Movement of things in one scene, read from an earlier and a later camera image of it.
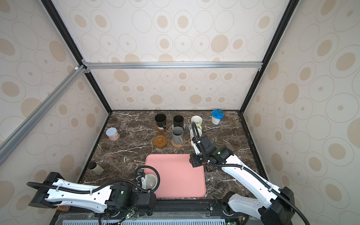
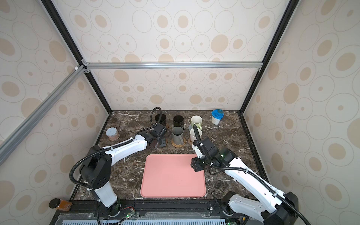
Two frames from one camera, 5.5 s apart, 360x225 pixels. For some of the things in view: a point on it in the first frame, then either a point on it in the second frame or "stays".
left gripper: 138,209 -> 164,142
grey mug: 177,132 stays
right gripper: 192,159 stays
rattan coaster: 178,146 stays
